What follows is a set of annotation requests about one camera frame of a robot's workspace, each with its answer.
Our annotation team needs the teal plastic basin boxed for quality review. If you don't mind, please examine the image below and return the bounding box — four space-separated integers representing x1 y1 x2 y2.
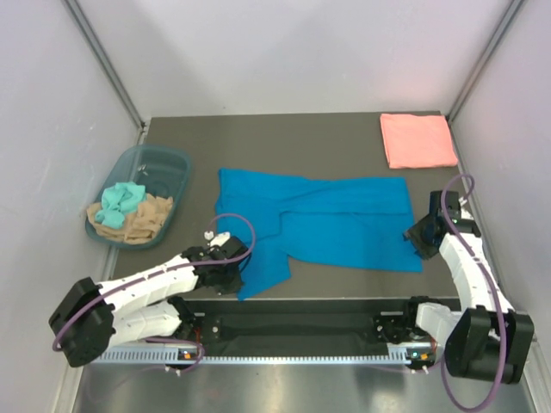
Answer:
85 145 191 250

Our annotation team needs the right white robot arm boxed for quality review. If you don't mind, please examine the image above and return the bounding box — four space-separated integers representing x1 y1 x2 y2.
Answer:
401 191 535 385

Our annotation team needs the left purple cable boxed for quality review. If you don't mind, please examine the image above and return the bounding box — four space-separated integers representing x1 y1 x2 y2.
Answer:
51 213 257 375

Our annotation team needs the beige t shirt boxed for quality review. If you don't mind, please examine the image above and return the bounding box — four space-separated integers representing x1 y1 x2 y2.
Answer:
86 194 174 245

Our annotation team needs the aluminium frame post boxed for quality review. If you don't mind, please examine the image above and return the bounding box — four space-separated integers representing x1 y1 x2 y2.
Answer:
61 0 145 129
445 0 527 125

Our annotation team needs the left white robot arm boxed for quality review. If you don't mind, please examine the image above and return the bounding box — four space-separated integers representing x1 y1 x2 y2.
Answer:
48 232 252 367

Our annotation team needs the folded pink t shirt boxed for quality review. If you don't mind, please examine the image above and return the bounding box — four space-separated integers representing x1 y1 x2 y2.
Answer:
380 114 458 170

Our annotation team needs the right aluminium frame post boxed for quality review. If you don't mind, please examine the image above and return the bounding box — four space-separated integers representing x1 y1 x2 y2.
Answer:
445 0 527 125

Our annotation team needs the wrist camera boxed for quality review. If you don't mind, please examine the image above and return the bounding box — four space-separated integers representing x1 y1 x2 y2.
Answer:
428 191 471 224
204 231 232 248

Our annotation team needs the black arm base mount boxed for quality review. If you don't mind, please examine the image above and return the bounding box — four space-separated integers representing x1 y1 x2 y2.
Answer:
183 299 427 344

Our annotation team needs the blue t shirt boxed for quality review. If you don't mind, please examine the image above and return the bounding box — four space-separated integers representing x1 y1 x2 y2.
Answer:
214 169 422 300

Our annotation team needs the slotted cable duct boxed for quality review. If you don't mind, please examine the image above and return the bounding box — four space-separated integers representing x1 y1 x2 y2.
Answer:
96 343 435 366

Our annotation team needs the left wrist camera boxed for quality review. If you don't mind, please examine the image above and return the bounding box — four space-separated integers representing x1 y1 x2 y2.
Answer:
204 231 232 248

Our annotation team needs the mint green t shirt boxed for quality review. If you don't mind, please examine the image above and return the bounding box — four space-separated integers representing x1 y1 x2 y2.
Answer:
94 182 146 230

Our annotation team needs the left aluminium frame post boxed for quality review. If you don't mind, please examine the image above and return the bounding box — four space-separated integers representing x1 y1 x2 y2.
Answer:
61 0 145 129

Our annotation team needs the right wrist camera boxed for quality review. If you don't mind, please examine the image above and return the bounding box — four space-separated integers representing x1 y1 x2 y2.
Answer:
428 191 471 224

